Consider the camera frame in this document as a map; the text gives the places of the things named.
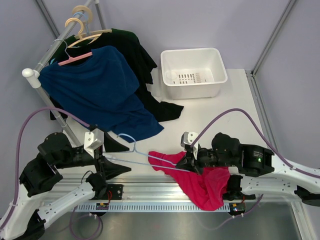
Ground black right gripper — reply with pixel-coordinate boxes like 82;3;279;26
175;144;237;175

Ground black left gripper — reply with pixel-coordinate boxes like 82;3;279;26
55;129;132;180

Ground light blue wire hanger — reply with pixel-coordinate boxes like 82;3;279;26
112;133;188;172

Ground pink t shirt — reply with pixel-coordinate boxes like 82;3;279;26
148;151;231;211

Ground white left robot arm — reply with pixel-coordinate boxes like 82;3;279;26
0;128;131;240

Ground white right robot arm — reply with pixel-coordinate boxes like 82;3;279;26
176;132;320;207

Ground blue t shirt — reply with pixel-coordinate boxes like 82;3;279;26
38;46;164;143

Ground pink plastic hanger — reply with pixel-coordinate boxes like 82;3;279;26
54;38;93;66

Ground dark green t shirt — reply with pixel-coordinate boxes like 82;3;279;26
49;28;140;62

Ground black t shirt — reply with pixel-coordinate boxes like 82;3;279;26
50;33;183;123

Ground light blue hanger rear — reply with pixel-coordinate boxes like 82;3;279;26
73;11;90;37

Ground beige wooden hanger rear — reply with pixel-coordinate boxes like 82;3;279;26
72;5;112;41

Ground beige wooden hanger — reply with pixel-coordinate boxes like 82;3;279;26
65;17;102;49
72;5;112;41

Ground beige wooden hanger front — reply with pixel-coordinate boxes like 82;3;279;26
65;17;102;49

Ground white plastic basket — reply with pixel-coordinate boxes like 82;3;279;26
160;47;228;100

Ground silver clothes rack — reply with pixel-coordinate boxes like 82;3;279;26
22;0;81;146

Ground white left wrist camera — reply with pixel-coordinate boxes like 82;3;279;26
83;125;104;160

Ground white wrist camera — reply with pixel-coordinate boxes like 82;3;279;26
83;125;104;160
180;131;199;150

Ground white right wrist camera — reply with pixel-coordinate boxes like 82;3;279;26
180;131;199;150

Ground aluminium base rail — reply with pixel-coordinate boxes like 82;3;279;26
42;173;286;203

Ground white slotted cable duct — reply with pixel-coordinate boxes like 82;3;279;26
72;201;231;213

